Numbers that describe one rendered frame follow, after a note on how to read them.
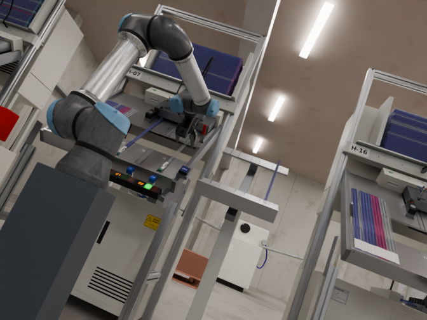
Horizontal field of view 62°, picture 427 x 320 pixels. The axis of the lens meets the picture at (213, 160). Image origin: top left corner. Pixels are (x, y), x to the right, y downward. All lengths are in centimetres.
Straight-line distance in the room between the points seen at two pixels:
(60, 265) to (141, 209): 97
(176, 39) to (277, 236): 1074
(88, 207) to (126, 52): 56
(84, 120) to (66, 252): 36
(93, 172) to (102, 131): 12
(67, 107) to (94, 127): 14
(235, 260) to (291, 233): 469
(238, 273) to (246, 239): 71
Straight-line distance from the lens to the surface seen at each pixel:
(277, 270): 1176
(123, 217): 191
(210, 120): 206
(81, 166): 101
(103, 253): 193
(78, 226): 96
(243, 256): 746
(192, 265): 479
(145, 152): 174
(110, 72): 122
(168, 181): 156
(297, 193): 1205
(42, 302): 99
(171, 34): 127
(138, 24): 132
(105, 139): 103
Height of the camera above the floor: 51
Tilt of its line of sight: 14 degrees up
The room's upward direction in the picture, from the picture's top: 23 degrees clockwise
